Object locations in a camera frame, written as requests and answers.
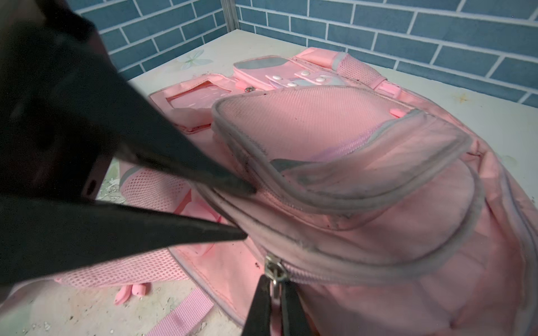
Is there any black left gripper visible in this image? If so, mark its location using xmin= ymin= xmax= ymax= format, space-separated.
xmin=0 ymin=0 xmax=119 ymax=202

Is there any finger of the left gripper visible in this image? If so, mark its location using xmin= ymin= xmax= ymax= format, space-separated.
xmin=84 ymin=64 xmax=256 ymax=196
xmin=1 ymin=195 xmax=247 ymax=286

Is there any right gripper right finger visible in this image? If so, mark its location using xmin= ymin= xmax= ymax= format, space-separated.
xmin=281 ymin=281 xmax=312 ymax=336

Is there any pink student backpack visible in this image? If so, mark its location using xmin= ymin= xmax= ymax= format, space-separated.
xmin=52 ymin=48 xmax=537 ymax=335

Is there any left corner aluminium post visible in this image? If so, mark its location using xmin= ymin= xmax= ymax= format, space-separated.
xmin=221 ymin=0 xmax=240 ymax=32

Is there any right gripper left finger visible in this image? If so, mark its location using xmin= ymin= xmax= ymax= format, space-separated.
xmin=241 ymin=275 xmax=272 ymax=336

